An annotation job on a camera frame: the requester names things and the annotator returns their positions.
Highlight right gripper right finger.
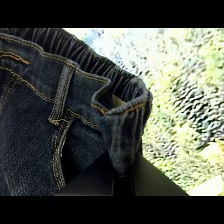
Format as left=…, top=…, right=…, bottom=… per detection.
left=133, top=152, right=189, bottom=197

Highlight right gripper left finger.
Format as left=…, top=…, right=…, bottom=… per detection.
left=55, top=149, right=116, bottom=197

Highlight blue jeans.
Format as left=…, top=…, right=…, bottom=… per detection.
left=0, top=27, right=154, bottom=197

